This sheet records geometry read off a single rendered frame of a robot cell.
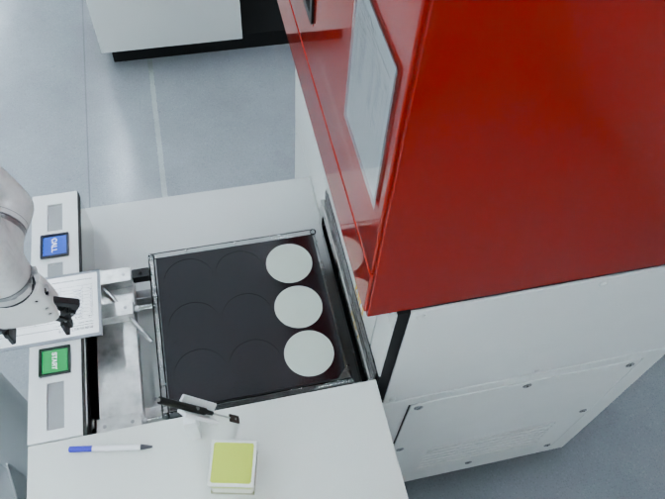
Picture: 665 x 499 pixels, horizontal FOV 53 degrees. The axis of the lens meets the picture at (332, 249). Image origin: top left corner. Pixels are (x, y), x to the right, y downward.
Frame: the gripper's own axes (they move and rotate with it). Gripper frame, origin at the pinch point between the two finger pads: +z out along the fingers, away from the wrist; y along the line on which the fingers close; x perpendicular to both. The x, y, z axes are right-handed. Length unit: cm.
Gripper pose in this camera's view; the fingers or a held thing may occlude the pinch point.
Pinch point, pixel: (40, 330)
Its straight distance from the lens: 129.4
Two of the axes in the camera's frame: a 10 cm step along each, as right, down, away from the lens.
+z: -0.5, 5.5, 8.3
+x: 2.2, 8.2, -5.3
